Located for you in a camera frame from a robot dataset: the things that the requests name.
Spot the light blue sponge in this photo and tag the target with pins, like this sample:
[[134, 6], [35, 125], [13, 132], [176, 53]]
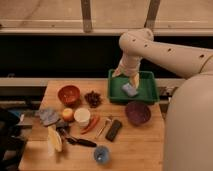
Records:
[[129, 90]]

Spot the purple bowl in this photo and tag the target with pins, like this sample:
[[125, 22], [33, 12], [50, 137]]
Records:
[[137, 113]]

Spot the black eraser block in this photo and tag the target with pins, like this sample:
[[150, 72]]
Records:
[[113, 130]]

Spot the green plastic tray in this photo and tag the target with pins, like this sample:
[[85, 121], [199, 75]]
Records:
[[147, 89]]

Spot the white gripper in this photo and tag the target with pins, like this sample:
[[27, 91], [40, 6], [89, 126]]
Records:
[[129, 66]]

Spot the grey blue cloth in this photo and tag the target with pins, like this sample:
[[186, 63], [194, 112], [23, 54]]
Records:
[[48, 116]]

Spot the yellow banana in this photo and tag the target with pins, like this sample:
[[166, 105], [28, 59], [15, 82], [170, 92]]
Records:
[[54, 140]]

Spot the orange apple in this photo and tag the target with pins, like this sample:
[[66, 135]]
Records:
[[68, 115]]

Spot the brown pine cone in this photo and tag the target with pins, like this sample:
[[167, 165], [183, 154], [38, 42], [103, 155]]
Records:
[[93, 99]]

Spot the white cup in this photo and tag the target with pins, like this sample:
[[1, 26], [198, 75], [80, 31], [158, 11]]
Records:
[[82, 116]]

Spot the red chili pepper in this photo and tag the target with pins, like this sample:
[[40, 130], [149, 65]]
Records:
[[91, 125]]

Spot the black chair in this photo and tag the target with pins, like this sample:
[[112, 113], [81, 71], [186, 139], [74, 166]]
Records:
[[9, 141]]

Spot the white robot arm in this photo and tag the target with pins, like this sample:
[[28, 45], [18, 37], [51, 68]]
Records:
[[188, 141]]

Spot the black handled utensil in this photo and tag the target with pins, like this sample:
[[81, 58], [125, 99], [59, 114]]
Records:
[[63, 128]]

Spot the red bowl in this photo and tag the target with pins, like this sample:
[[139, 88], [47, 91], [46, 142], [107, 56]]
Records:
[[69, 95]]

